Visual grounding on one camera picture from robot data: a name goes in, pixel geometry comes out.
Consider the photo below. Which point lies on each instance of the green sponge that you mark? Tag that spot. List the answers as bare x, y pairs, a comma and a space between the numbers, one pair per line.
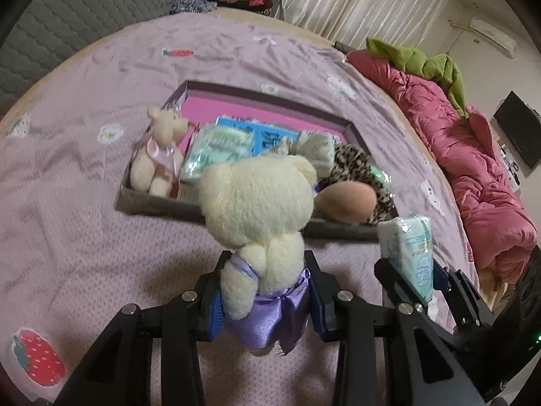
381, 176

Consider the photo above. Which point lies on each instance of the black wall television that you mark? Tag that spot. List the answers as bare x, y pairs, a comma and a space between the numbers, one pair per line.
521, 124

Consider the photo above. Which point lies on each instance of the white air conditioner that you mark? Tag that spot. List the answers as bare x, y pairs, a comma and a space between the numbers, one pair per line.
498, 38

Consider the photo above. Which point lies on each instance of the red pink comforter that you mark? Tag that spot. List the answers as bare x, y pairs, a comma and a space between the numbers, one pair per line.
501, 234

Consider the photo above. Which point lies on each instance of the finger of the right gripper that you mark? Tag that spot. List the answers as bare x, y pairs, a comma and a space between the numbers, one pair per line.
467, 307
398, 288

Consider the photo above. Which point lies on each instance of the orange makeup sponge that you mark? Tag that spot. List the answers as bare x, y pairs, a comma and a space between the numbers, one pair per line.
347, 202

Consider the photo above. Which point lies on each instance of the blue patterned cloth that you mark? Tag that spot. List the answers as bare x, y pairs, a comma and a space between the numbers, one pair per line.
192, 6

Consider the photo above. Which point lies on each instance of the cream bear plush purple dress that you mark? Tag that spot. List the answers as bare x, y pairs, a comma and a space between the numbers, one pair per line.
257, 208

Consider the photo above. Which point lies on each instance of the grey quilted headboard cover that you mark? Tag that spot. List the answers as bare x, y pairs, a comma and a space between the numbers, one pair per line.
46, 33

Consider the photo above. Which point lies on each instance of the white yellow tissue pack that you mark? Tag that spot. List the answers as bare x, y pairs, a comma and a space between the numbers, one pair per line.
188, 185

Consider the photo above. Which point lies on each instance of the white striped curtain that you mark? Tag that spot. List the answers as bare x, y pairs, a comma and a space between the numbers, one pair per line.
351, 22

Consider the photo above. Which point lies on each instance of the pink blue book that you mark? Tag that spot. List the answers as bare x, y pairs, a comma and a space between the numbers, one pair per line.
266, 121

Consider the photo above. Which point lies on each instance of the shallow dark cardboard box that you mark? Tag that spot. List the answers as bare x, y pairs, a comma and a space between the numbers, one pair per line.
134, 202

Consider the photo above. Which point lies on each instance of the green garment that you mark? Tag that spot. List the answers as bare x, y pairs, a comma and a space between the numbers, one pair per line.
440, 69

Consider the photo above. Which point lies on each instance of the leopard print scrunchie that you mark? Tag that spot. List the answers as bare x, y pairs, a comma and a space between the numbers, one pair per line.
352, 163

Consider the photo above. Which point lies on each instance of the green tissue pack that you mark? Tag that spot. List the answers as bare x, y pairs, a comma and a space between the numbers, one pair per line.
408, 243
213, 144

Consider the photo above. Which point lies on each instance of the floral cream scrunchie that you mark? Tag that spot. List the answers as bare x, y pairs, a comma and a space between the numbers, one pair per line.
319, 148

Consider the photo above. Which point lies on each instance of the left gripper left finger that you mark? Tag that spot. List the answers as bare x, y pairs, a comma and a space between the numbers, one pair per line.
116, 369

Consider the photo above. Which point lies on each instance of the beige mouse plush pink dress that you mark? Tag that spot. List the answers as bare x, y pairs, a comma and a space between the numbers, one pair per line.
158, 160

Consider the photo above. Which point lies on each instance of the pink patterned bedsheet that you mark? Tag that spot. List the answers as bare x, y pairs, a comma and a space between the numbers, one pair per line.
70, 260

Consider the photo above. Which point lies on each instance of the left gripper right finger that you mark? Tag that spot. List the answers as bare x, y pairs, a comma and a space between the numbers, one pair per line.
338, 315

